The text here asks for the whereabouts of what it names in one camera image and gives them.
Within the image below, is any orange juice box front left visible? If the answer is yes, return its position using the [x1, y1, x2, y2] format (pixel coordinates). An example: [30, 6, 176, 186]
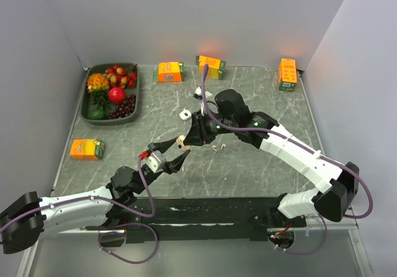
[69, 139, 105, 160]

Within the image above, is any orange juice box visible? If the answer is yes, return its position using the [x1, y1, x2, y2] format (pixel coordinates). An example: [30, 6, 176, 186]
[153, 61, 184, 82]
[277, 58, 298, 92]
[195, 55, 226, 80]
[69, 139, 105, 160]

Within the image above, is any white earbud charging case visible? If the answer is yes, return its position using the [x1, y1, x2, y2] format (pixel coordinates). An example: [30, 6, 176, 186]
[179, 109, 192, 121]

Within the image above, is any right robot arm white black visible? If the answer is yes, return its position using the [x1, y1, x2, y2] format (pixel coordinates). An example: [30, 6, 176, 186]
[183, 89, 359, 227]

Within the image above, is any orange juice box back left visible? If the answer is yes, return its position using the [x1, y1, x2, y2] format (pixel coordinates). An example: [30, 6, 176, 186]
[153, 61, 184, 82]

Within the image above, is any red toy apple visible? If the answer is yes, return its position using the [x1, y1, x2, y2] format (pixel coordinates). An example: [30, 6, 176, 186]
[108, 87, 127, 104]

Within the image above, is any green toy avocado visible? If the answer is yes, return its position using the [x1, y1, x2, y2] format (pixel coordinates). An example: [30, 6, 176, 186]
[87, 108, 109, 120]

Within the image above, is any pink earbud charging case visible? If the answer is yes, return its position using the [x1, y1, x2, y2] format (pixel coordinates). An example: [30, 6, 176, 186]
[176, 134, 191, 152]

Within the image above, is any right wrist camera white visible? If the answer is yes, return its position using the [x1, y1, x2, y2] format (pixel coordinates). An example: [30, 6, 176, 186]
[193, 87, 205, 116]

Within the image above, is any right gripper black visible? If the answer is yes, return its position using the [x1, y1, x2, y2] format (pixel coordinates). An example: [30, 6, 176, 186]
[184, 108, 237, 146]

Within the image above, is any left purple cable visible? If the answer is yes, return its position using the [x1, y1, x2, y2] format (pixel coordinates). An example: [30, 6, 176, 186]
[0, 157, 159, 264]

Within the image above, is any orange juice box back middle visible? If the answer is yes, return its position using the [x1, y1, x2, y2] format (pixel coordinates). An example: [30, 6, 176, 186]
[195, 55, 226, 80]

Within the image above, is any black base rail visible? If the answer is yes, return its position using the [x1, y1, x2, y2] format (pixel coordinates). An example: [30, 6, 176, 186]
[83, 196, 311, 245]

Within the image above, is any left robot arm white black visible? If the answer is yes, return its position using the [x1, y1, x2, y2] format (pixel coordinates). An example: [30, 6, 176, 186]
[1, 135, 190, 255]

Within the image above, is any dark grey fruit tray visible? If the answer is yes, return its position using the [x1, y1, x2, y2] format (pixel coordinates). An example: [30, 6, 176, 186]
[79, 63, 140, 126]

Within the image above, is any dark purple grape bunch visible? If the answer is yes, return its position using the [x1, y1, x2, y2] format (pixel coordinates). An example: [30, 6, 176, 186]
[109, 94, 136, 119]

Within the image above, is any orange toy pineapple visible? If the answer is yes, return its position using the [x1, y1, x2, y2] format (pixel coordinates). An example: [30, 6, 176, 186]
[86, 73, 110, 110]

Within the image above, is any orange juice box back right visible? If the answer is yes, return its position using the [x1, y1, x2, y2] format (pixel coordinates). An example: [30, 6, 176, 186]
[277, 58, 298, 92]

